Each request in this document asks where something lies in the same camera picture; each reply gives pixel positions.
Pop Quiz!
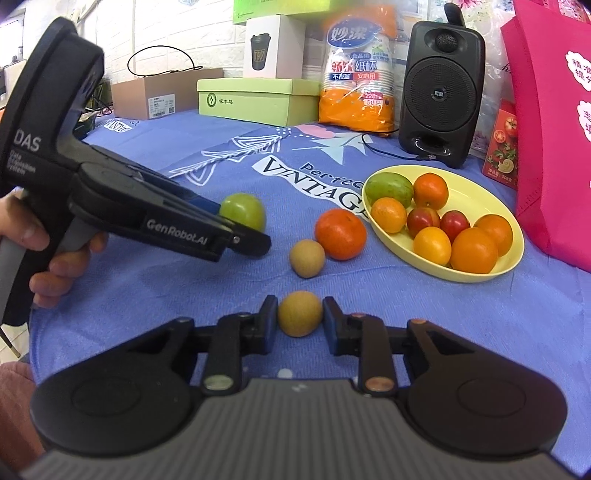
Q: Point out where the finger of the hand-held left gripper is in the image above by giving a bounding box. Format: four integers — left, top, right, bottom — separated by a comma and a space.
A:
136, 167, 233, 227
227, 225, 273, 258

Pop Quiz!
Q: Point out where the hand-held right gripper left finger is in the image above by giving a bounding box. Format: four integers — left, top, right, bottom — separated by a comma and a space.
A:
117, 295, 280, 398

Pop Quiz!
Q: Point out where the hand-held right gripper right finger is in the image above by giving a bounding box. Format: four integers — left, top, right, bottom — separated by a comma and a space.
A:
322, 296, 485, 398

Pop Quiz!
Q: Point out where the brown round fruit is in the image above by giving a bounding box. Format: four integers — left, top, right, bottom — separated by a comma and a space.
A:
290, 239, 326, 278
277, 291, 324, 337

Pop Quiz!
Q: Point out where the green round fruit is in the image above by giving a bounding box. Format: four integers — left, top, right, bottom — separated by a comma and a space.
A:
219, 193, 267, 232
365, 172, 415, 209

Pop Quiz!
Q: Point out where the orange tangerine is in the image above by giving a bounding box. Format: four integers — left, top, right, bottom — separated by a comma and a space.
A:
450, 227, 499, 274
412, 172, 450, 209
473, 213, 514, 257
315, 209, 368, 261

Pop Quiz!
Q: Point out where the small yellow-orange citrus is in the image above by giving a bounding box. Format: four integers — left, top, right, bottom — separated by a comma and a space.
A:
412, 226, 452, 266
370, 197, 408, 234

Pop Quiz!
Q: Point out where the red plum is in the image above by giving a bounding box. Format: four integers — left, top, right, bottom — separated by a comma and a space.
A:
440, 210, 472, 241
406, 207, 441, 237

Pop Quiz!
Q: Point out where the yellow plastic plate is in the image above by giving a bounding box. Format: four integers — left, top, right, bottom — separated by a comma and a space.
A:
361, 164, 526, 283

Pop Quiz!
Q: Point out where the person's left hand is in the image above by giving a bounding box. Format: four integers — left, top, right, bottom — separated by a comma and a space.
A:
0, 188, 110, 310

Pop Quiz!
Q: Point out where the blue printed tablecloth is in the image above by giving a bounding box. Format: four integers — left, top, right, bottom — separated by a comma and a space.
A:
30, 108, 591, 480

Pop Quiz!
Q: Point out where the light green shoebox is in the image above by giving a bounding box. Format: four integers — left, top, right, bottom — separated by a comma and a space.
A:
197, 78, 321, 127

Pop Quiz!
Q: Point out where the brown cardboard box with label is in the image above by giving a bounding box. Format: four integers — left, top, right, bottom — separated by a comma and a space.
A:
111, 68, 225, 121

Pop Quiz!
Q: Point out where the white box with cup print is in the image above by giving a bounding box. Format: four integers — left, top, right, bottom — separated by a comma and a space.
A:
245, 14, 306, 79

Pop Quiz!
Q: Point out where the orange paper cup pack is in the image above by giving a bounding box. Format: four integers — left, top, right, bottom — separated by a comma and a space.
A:
318, 4, 398, 134

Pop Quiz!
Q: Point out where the large bright green box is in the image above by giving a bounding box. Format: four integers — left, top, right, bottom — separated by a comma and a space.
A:
233, 0, 333, 26

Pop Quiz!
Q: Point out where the black speaker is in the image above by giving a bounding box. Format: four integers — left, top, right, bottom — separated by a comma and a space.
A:
398, 4, 486, 169

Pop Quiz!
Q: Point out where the small red printed box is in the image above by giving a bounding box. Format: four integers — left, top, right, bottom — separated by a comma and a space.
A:
482, 98, 520, 190

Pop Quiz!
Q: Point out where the pink tote bag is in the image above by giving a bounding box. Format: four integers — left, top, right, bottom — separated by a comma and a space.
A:
501, 0, 591, 273

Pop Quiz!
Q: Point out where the clear floral wrapping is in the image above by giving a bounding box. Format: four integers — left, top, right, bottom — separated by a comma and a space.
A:
480, 0, 514, 139

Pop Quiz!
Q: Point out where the black looped cable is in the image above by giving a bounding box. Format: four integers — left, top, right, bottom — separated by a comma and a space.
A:
128, 45, 204, 75

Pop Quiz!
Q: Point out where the black speaker cable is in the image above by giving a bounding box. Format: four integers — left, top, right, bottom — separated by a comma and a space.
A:
362, 133, 437, 162

